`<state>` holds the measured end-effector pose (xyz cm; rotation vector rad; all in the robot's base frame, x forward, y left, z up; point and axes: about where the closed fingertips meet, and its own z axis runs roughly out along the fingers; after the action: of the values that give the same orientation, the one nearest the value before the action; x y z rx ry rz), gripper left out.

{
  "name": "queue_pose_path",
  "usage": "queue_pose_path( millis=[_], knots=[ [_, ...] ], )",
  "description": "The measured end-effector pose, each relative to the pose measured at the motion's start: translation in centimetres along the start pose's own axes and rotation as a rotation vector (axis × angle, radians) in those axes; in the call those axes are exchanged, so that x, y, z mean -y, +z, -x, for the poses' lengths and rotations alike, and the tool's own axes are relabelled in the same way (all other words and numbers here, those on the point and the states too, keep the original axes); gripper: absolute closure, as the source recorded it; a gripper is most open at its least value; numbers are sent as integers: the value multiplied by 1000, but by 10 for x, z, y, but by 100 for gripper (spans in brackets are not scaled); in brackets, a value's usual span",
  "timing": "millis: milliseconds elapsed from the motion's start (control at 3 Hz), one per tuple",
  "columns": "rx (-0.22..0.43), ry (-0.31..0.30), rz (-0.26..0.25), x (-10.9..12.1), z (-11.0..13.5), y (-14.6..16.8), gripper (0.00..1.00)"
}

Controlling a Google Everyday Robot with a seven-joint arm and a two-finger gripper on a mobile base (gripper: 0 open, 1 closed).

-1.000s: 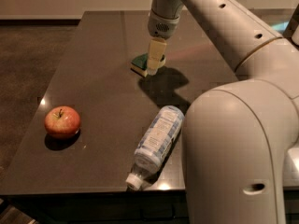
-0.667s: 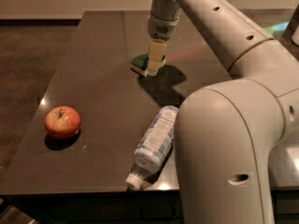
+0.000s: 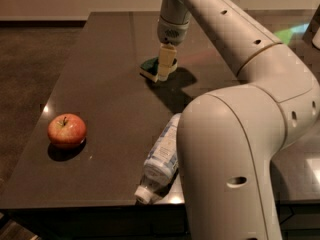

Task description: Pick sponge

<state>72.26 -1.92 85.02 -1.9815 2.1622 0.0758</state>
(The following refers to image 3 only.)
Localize dark table cabinet front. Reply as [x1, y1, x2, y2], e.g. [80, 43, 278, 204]
[2, 204, 320, 240]

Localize red apple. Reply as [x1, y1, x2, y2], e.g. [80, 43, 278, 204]
[47, 114, 87, 150]

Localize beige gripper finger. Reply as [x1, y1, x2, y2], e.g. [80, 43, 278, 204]
[158, 44, 177, 81]

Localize green and yellow sponge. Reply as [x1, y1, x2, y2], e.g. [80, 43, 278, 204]
[139, 56, 179, 84]

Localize clear plastic water bottle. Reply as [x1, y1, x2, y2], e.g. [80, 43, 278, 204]
[135, 113, 181, 204]

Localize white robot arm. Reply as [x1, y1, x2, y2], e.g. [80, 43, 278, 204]
[158, 0, 319, 240]

